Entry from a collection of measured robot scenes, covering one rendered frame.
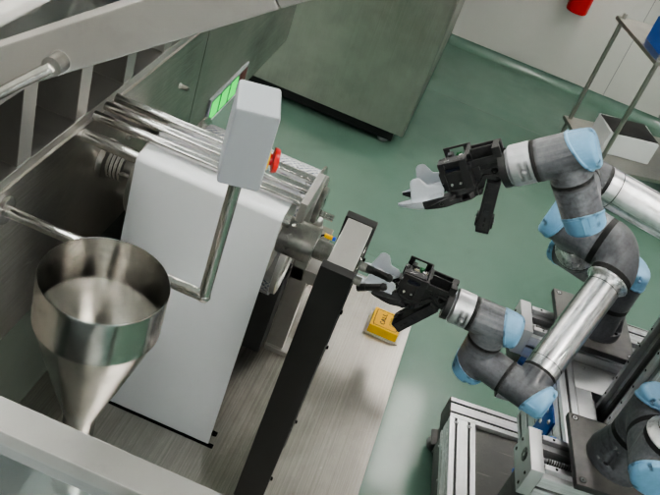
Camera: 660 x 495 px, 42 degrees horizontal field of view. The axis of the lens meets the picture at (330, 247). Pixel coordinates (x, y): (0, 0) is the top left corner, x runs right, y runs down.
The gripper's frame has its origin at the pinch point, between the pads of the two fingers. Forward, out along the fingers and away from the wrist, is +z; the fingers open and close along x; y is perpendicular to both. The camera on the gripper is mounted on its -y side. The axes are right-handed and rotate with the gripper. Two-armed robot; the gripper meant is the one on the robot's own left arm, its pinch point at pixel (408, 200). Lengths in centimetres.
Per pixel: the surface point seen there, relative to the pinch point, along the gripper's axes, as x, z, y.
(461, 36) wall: -449, 86, -94
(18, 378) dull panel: 46, 61, 5
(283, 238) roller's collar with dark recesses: 28.5, 11.5, 11.8
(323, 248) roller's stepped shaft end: 26.7, 6.6, 7.5
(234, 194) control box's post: 56, -1, 32
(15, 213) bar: 56, 31, 37
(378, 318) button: -14.8, 22.6, -34.3
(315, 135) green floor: -249, 127, -68
